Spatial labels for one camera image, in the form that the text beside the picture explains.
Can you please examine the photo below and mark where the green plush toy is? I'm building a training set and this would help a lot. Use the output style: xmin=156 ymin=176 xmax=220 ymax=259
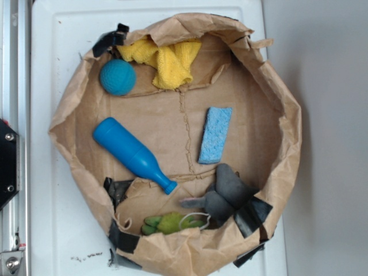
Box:
xmin=141 ymin=212 xmax=208 ymax=236

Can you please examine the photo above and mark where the brown paper bag bin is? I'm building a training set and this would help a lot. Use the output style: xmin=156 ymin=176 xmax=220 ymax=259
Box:
xmin=49 ymin=13 xmax=302 ymax=275

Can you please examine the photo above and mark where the black tape inner left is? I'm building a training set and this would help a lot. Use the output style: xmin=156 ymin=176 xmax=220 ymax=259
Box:
xmin=103 ymin=177 xmax=133 ymax=209

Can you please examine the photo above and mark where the grey plush toy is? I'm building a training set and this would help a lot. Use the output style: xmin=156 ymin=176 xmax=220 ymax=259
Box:
xmin=180 ymin=163 xmax=259 ymax=227

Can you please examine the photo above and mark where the yellow microfiber cloth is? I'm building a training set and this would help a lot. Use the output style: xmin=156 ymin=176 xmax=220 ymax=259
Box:
xmin=117 ymin=36 xmax=202 ymax=90

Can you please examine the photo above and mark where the light blue sponge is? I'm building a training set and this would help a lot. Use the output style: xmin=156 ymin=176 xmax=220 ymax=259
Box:
xmin=198 ymin=107 xmax=232 ymax=164

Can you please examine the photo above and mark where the black mounting plate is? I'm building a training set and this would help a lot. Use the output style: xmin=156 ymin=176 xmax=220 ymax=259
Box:
xmin=0 ymin=119 xmax=20 ymax=210

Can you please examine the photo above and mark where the blue textured ball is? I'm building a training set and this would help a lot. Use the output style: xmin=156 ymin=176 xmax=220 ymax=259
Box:
xmin=99 ymin=59 xmax=136 ymax=96

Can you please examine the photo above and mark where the aluminium frame rail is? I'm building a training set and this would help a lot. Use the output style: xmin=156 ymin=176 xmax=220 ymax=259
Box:
xmin=1 ymin=1 xmax=32 ymax=275

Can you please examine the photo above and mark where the black tape bottom left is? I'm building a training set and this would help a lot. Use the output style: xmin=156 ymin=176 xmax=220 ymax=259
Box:
xmin=108 ymin=220 xmax=141 ymax=254

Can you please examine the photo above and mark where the blue plastic bottle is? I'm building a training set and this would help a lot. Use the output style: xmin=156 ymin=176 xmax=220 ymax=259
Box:
xmin=93 ymin=117 xmax=177 ymax=194

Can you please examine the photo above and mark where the black tape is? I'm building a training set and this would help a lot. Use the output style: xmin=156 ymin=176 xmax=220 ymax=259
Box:
xmin=103 ymin=177 xmax=133 ymax=209
xmin=233 ymin=197 xmax=273 ymax=238
xmin=233 ymin=243 xmax=265 ymax=268
xmin=108 ymin=220 xmax=141 ymax=254
xmin=92 ymin=23 xmax=129 ymax=58

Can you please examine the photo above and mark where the black tape top left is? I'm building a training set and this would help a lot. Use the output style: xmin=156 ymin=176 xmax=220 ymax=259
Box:
xmin=92 ymin=23 xmax=129 ymax=58

